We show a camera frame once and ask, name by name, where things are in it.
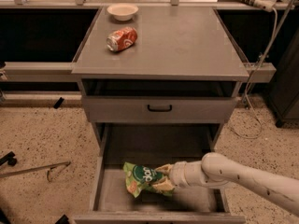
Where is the green rice chip bag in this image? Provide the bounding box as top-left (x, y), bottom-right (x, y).
top-left (123, 162), bottom-right (174, 198)

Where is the white cable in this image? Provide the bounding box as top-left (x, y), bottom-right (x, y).
top-left (227, 0), bottom-right (299, 140)

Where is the grey metal rail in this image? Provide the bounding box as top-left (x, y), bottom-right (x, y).
top-left (0, 62), bottom-right (78, 82)

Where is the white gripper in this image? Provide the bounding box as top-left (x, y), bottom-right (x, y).
top-left (152, 161), bottom-right (208, 191)

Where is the black clip on floor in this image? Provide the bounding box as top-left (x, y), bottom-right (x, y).
top-left (53, 97), bottom-right (64, 109)

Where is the orange soda can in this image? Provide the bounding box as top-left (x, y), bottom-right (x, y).
top-left (107, 27), bottom-right (137, 52)

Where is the black drawer handle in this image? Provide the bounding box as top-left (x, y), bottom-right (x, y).
top-left (147, 105), bottom-right (173, 112)

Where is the black stand foot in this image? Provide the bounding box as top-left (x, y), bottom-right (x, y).
top-left (0, 151), bottom-right (17, 166)

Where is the closed grey drawer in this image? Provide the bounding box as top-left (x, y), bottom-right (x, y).
top-left (82, 97), bottom-right (236, 124)

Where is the open grey drawer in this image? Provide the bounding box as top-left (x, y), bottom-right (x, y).
top-left (74, 124), bottom-right (245, 224)

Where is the white bowl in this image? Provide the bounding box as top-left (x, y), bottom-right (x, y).
top-left (107, 4), bottom-right (139, 21)

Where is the grey drawer cabinet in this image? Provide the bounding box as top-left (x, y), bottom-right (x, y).
top-left (73, 6), bottom-right (249, 143)

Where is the metal rod on floor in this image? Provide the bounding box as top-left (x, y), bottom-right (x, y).
top-left (0, 161), bottom-right (71, 179)

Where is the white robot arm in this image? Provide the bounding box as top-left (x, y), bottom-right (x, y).
top-left (156, 152), bottom-right (299, 216)

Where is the dark cabinet at right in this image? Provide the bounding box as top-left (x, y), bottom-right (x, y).
top-left (267, 29), bottom-right (299, 128)

